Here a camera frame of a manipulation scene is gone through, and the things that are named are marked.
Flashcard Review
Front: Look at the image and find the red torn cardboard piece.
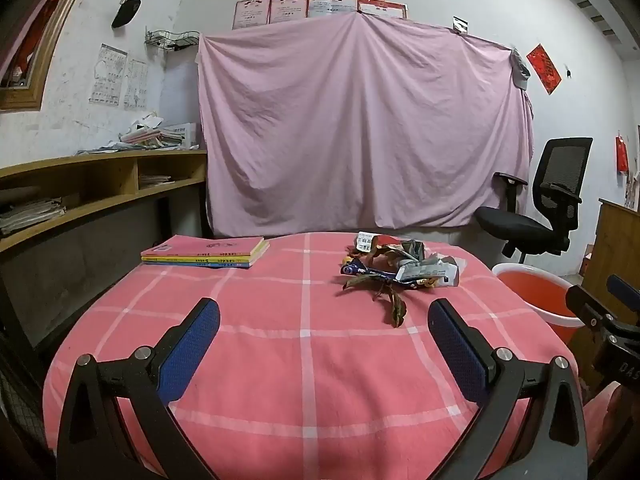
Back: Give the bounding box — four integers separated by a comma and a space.
372, 234, 406, 266

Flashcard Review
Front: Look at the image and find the wooden cabinet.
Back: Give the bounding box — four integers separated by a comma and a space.
580, 199, 640, 306

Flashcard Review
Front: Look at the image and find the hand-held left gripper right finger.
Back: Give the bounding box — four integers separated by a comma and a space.
427, 298, 588, 480

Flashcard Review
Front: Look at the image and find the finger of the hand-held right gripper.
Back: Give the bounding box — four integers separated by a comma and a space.
606, 275, 640, 307
566, 285, 620, 335

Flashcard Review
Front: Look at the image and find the white cardboard box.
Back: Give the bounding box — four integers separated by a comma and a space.
162, 122, 201, 150

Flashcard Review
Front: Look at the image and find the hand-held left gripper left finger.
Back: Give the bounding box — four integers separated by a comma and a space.
56, 297, 221, 480

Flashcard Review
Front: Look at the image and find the wooden shelf desk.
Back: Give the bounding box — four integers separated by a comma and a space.
0, 149, 208, 351

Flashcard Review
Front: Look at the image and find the small paper wall chart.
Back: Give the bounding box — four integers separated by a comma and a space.
123, 59, 149, 111

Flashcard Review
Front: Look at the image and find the pink book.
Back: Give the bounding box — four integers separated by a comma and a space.
141, 235, 271, 260

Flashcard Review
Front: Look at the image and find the red hanging ornament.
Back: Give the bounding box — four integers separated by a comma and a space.
615, 131, 630, 173

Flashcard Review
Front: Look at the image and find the yellow book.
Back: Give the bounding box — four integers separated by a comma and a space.
142, 252, 266, 270
141, 247, 268, 264

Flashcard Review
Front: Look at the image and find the wooden window frame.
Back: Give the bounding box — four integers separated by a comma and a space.
0, 0, 101, 113

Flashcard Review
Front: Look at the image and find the pink hanging sheet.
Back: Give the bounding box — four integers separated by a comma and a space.
196, 12, 535, 239

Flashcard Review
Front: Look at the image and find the dried brown leafy twig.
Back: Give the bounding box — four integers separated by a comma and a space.
342, 275, 407, 328

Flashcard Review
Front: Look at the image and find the large paper wall chart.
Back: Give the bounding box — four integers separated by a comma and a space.
89, 44, 128, 107

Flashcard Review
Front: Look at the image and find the wire wall rack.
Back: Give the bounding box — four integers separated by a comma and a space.
145, 29, 201, 52

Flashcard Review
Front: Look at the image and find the red diamond wall decoration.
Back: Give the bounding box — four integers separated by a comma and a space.
526, 43, 561, 96

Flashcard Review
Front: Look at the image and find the orange bucket with white rim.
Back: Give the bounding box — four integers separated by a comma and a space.
492, 262, 586, 346

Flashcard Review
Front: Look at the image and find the pile of papers and books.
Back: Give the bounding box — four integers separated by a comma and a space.
75, 112, 183, 156

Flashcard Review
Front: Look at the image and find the black mesh office chair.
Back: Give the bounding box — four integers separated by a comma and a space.
474, 137, 594, 264

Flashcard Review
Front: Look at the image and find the blue snack wrapper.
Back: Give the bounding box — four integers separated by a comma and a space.
339, 257, 401, 286

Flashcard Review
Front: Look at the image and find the thick paper stack in shelf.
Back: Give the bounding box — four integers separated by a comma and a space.
0, 197, 67, 236

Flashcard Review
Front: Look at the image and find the black hanging cap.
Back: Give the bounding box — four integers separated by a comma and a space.
111, 0, 142, 29

